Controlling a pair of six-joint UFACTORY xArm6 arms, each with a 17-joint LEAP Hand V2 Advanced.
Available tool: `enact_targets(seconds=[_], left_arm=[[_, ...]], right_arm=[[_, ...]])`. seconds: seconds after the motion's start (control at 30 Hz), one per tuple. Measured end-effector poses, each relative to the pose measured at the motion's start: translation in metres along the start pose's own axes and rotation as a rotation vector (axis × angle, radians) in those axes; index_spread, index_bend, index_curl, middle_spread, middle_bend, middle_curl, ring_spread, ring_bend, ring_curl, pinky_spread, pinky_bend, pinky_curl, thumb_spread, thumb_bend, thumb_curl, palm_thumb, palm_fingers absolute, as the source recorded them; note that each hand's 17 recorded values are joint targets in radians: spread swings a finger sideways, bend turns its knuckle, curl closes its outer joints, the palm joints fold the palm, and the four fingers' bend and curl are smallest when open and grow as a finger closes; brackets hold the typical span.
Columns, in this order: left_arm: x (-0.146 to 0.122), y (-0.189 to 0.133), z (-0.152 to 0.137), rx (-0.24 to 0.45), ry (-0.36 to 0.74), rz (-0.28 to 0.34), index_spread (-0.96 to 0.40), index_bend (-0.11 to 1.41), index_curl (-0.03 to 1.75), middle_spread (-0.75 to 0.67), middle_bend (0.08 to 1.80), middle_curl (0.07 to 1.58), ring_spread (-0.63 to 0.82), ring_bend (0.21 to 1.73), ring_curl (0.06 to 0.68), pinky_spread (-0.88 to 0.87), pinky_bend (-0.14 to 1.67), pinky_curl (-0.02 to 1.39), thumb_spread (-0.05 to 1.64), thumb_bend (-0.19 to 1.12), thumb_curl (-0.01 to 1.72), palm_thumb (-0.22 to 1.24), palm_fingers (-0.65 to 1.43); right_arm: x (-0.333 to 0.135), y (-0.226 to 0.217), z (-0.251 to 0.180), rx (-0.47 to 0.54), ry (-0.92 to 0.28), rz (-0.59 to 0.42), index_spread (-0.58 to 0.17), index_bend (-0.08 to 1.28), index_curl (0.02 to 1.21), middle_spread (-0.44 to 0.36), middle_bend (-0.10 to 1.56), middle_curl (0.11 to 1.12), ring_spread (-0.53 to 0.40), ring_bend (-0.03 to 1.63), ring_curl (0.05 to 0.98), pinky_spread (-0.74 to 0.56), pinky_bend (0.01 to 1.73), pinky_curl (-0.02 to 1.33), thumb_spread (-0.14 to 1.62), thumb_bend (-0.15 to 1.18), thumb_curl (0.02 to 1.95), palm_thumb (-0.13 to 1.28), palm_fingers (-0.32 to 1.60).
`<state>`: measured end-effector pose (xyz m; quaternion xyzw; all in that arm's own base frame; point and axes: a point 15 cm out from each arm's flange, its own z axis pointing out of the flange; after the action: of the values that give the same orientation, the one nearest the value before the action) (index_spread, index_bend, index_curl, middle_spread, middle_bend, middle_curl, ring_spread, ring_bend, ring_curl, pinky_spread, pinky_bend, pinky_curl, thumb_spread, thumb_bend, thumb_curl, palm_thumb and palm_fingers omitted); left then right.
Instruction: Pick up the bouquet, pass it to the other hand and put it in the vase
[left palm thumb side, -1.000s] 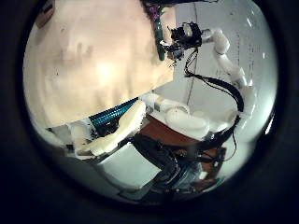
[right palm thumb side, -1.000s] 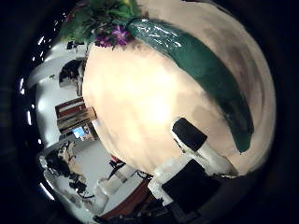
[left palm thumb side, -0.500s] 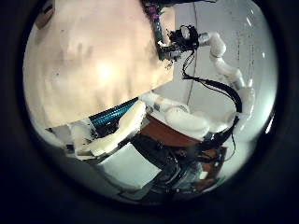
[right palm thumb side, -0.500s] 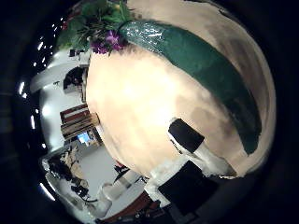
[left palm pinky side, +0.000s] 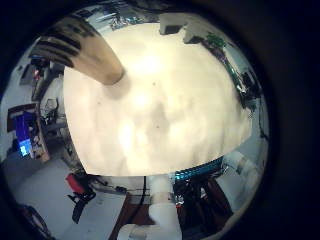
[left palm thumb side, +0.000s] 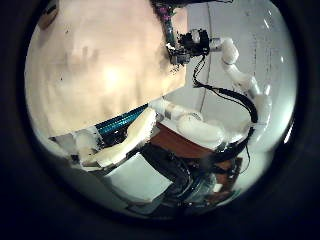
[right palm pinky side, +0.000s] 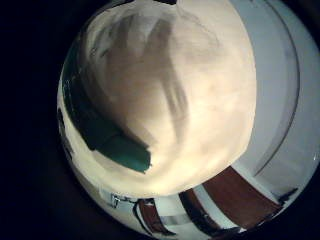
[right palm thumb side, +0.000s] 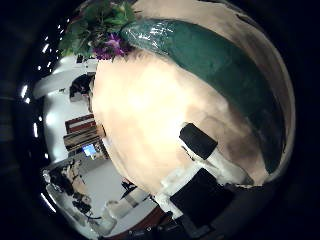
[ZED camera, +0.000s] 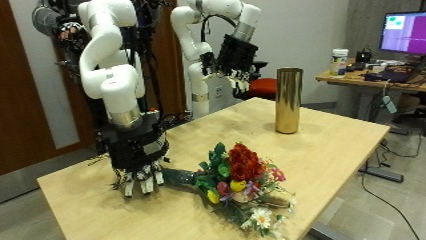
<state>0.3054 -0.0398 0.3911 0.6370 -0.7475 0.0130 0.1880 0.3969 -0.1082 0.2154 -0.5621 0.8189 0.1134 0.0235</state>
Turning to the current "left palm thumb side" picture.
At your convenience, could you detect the artificial flower bouquet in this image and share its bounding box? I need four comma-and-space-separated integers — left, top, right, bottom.
154, 1, 179, 48

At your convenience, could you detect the right arm black cable bundle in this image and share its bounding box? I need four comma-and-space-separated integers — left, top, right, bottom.
191, 54, 260, 158

